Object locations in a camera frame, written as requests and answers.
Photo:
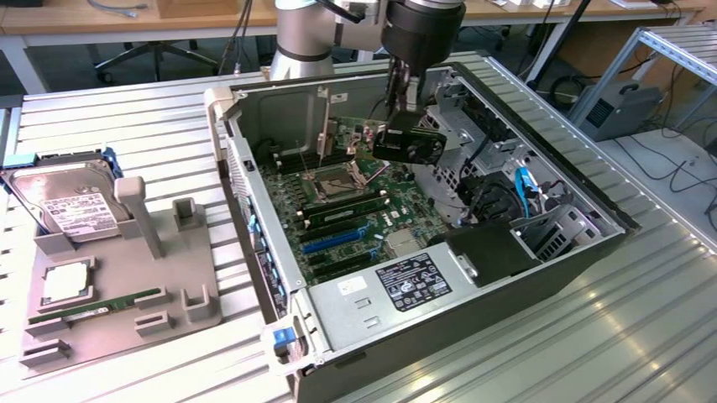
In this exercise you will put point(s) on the aluminium slat table frame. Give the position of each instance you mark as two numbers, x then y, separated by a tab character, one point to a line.
689	42

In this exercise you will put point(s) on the blue expansion slot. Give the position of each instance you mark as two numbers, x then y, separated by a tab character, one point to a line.
332	243

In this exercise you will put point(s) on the black office chair base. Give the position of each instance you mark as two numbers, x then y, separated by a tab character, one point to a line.
153	52

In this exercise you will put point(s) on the black expansion slot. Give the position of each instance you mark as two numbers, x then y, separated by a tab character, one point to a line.
335	264
330	234
335	273

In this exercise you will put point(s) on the white wrist camera black mount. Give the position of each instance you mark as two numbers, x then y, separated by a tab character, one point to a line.
366	8

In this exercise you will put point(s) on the blue disk carrier bracket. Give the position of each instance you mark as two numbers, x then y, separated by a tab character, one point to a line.
112	161

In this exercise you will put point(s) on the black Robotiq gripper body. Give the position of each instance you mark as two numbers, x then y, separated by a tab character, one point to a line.
426	38

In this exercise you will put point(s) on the silver CPU chip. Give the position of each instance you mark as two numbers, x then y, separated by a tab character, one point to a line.
67	281

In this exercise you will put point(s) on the silver perforated disk bay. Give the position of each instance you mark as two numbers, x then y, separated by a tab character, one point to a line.
559	235

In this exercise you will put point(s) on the silver drive cage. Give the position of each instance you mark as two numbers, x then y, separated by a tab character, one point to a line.
442	189

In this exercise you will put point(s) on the silver power supply unit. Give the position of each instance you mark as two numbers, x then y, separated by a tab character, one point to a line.
347	319

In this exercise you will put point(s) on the silver chipset heatsink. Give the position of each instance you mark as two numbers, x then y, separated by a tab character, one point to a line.
403	244

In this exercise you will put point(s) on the grey plastic parts rack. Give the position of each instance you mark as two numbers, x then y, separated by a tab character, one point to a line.
123	273

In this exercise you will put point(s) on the labelled green RAM stick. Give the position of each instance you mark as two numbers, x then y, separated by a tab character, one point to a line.
338	216

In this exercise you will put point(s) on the open dark PC case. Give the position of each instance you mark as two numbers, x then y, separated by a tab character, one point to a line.
447	336

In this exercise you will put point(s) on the steel socket cover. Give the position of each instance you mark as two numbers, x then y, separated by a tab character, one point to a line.
363	170

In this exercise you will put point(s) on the green graphics card black fan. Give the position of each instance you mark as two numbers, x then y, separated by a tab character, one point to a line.
408	142

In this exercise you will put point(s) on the CPU socket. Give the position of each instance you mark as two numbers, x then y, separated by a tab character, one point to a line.
335	182

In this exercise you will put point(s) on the wooden desk white legs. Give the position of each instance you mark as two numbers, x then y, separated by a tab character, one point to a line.
615	12

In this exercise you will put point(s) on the green Dell motherboard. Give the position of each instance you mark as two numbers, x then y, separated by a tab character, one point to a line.
403	201

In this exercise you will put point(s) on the wooden box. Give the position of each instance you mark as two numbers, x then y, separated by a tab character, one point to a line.
189	8

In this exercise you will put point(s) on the silver hard disk drive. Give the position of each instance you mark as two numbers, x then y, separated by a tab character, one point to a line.
61	193

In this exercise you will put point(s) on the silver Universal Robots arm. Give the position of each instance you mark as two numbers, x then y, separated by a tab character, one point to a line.
302	38

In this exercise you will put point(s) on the blue case latch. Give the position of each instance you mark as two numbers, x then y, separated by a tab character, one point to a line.
283	338

